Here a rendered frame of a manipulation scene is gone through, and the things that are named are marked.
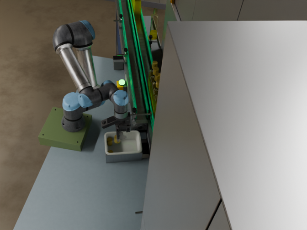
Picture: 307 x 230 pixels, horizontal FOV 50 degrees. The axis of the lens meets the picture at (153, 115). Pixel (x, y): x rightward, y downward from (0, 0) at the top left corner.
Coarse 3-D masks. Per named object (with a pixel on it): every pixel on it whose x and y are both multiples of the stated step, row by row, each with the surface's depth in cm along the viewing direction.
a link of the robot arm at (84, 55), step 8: (72, 24) 179; (80, 24) 180; (88, 24) 182; (72, 32) 177; (80, 32) 179; (88, 32) 182; (72, 40) 178; (80, 40) 181; (88, 40) 183; (80, 48) 184; (88, 48) 187; (80, 56) 188; (88, 56) 189; (80, 64) 191; (88, 64) 191; (88, 72) 193; (96, 80) 200; (96, 88) 199; (96, 104) 202
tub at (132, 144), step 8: (104, 136) 203; (112, 136) 208; (128, 136) 210; (136, 136) 210; (112, 144) 208; (120, 144) 209; (128, 144) 209; (136, 144) 210; (120, 152) 196; (128, 152) 196; (136, 152) 197
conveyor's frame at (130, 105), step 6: (120, 30) 276; (120, 36) 279; (120, 42) 284; (126, 66) 244; (126, 72) 240; (126, 78) 240; (132, 102) 220; (150, 126) 207; (150, 132) 203; (150, 138) 201; (150, 144) 201
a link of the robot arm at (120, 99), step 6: (120, 90) 170; (114, 96) 167; (120, 96) 167; (126, 96) 167; (114, 102) 170; (120, 102) 167; (126, 102) 169; (114, 108) 173; (120, 108) 170; (126, 108) 172
